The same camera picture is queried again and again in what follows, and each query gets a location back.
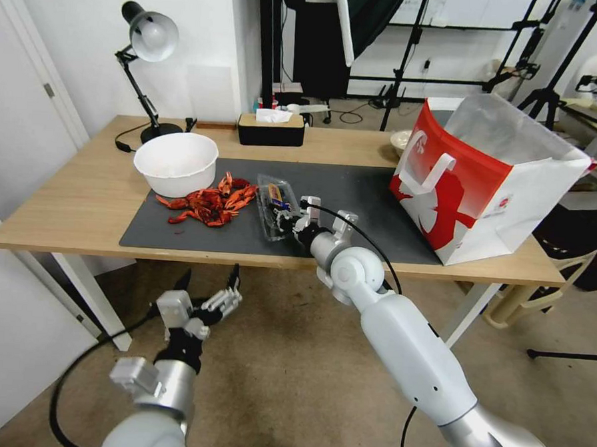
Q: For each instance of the wooden table white legs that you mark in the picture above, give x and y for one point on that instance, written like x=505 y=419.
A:
x=79 y=197

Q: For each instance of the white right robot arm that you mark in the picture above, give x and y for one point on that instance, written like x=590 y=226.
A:
x=402 y=339

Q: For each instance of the pile of red crayfish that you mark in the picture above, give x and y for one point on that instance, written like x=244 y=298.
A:
x=212 y=204

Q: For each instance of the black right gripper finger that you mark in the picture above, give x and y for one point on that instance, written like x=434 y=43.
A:
x=285 y=216
x=284 y=229

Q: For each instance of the black light stand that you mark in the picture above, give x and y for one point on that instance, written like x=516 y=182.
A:
x=404 y=59

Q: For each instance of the black tissue box wooden lid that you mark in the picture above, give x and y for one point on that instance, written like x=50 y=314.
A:
x=270 y=132

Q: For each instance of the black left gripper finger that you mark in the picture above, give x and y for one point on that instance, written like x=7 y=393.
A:
x=183 y=281
x=223 y=302

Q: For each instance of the black desk lamp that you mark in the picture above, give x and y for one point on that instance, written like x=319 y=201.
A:
x=150 y=40

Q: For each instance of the black stand floor leg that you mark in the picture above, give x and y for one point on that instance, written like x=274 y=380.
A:
x=569 y=355

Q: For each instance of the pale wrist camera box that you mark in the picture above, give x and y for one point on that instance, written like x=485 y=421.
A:
x=175 y=308
x=312 y=210

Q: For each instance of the beige ceramic bowl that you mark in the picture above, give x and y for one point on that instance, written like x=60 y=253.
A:
x=400 y=141

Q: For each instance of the dark grey desk mat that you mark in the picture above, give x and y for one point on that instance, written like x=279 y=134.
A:
x=280 y=182

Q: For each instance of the white tissue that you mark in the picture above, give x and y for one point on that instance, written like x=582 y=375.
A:
x=271 y=115

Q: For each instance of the beige plastic chair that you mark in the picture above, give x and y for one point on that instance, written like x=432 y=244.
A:
x=540 y=291

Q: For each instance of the white plastic bowl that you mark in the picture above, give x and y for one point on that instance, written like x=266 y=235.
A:
x=176 y=164

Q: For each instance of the black softbox light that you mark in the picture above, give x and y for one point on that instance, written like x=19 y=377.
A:
x=338 y=30

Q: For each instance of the clear plastic takeout container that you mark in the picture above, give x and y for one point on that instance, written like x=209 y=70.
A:
x=275 y=208

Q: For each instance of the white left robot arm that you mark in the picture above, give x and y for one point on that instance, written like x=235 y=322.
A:
x=143 y=425

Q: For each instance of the red white takeout bag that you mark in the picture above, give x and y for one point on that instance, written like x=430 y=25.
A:
x=481 y=183

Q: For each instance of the black tripod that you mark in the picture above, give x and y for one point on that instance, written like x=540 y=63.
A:
x=551 y=81

